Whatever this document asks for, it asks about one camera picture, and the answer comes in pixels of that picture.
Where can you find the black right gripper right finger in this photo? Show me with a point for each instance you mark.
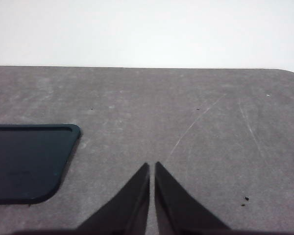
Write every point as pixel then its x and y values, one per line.
pixel 181 208

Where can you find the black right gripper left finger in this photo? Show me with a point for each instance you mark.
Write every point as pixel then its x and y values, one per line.
pixel 125 208

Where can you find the black rectangular tray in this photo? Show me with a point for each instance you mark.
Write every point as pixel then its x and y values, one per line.
pixel 27 161

